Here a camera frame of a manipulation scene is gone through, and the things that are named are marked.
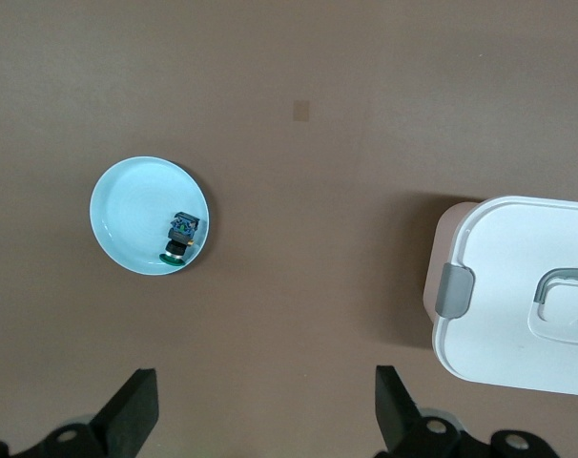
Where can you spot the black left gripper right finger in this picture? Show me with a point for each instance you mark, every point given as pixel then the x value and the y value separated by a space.
pixel 396 415

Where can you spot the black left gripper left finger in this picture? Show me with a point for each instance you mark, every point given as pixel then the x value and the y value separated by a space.
pixel 122 420

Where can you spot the white lunch box grey clips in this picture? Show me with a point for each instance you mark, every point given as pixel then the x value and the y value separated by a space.
pixel 508 248

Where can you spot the light blue round plate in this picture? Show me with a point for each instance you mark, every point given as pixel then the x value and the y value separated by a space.
pixel 131 210

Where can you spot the brown square tape patch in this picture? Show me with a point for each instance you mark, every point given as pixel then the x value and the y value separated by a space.
pixel 301 110

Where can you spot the green push button switch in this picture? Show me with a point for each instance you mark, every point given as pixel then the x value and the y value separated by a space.
pixel 180 236

